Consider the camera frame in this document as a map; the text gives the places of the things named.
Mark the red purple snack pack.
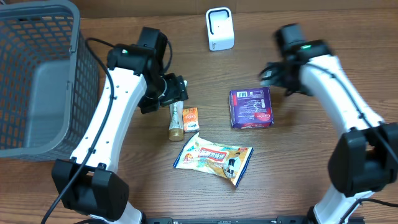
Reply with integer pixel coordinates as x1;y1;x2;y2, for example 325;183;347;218
229;87;274;129

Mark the white gold cosmetic tube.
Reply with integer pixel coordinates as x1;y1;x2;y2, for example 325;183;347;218
168;80;188;142

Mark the small orange white packet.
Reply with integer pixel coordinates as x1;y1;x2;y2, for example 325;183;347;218
183;108;200;133

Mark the white barcode scanner stand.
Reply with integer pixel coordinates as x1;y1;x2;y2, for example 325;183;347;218
205;7;234;51

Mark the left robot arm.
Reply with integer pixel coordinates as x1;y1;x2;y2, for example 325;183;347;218
42;27;188;223

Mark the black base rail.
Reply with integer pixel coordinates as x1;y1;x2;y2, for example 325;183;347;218
144;216;312;224

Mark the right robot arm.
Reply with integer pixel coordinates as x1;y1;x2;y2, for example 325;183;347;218
259;24;397;223

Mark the grey plastic shopping basket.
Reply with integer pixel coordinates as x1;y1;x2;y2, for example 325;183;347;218
1;1;100;161

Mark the yellow white snack bag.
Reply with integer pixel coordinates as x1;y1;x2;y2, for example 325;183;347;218
173;133;253;187

